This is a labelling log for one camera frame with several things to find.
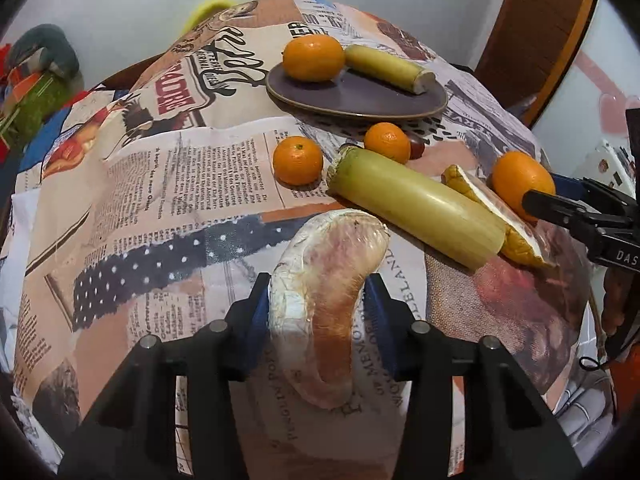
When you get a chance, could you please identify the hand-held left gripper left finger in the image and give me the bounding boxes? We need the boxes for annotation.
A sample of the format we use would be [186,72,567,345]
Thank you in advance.
[57,272,273,480]

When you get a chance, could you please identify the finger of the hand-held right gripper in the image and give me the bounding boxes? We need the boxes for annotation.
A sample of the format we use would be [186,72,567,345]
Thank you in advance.
[547,172,632,213]
[521,189,618,242]

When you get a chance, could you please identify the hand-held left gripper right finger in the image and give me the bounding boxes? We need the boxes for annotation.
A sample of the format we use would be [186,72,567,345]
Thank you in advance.
[364,275,583,480]

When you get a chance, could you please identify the large orange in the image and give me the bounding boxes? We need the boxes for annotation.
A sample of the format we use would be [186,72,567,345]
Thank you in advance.
[487,150,557,223]

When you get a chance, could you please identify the long sugarcane piece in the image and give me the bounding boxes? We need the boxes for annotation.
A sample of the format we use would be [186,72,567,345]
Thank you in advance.
[326,146,507,269]

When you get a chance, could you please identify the medium mandarin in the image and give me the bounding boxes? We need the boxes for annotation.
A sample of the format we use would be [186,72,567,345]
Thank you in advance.
[272,136,324,186]

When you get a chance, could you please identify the small mandarin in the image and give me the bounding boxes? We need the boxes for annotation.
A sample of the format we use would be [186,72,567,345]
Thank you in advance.
[363,122,412,165]

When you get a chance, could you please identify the purple oval plate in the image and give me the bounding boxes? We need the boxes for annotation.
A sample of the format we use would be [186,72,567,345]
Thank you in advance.
[265,62,449,121]

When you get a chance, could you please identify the white device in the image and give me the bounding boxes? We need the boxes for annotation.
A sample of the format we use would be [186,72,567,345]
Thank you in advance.
[570,140,636,191]

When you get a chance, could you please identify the white door panel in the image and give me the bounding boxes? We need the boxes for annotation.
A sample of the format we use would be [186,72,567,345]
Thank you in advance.
[530,0,640,161]

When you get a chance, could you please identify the brown wooden door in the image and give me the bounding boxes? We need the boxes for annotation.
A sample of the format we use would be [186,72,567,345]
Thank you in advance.
[472,0,601,128]

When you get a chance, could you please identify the newspaper print tablecloth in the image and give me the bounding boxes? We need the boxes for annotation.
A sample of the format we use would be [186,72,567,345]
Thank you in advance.
[12,0,593,480]

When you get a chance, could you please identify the short sugarcane piece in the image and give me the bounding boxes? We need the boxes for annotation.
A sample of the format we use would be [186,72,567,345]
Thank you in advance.
[344,44,437,95]

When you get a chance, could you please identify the white cloth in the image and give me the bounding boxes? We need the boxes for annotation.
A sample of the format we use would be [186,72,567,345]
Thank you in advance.
[0,192,32,281]

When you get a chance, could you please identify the large round mandarin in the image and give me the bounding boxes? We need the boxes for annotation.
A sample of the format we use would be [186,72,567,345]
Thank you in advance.
[282,35,346,82]

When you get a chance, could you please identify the green basket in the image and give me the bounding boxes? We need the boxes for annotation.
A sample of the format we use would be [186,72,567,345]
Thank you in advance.
[0,72,68,148]

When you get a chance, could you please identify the orange box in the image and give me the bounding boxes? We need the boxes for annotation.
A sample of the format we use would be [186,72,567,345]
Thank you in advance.
[7,62,48,103]

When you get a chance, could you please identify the grey plush toy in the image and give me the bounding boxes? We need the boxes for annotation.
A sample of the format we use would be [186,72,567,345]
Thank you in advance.
[7,24,81,83]

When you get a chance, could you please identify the black cable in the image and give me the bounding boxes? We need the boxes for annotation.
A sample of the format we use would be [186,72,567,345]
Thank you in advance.
[579,310,631,372]

